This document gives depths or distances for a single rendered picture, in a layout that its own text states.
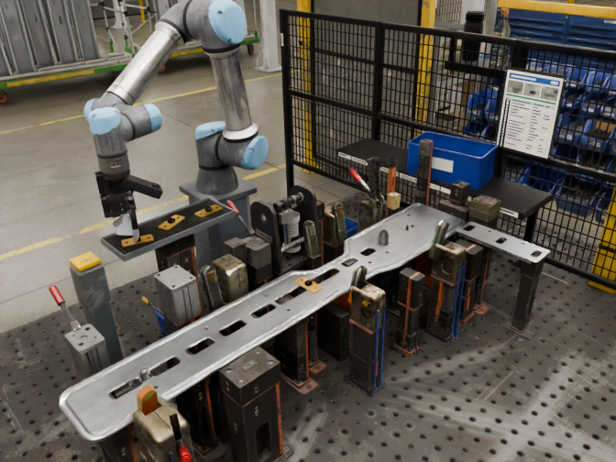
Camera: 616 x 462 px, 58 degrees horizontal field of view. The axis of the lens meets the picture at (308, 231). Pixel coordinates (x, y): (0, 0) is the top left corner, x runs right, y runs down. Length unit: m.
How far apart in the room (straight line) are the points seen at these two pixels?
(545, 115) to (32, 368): 1.92
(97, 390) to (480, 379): 1.09
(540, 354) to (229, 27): 1.38
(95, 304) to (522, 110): 1.58
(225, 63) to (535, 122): 1.13
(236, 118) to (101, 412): 0.94
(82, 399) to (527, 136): 1.70
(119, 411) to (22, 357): 0.80
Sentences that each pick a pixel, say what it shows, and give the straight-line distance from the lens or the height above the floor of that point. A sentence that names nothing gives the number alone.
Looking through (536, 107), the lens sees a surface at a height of 1.33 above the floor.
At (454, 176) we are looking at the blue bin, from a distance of 2.20.
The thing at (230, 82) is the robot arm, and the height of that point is 1.51.
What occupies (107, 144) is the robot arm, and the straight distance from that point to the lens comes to 1.45.
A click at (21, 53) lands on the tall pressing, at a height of 0.54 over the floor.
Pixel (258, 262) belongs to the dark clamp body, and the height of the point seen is 1.03.
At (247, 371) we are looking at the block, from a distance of 1.31.
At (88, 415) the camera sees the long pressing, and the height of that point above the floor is 1.00.
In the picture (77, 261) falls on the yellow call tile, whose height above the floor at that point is 1.16.
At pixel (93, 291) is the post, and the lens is 1.58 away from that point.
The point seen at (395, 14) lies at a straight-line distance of 3.90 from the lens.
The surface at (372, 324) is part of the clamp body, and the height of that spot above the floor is 0.95.
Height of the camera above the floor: 1.92
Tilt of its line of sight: 29 degrees down
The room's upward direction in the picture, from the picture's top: 1 degrees counter-clockwise
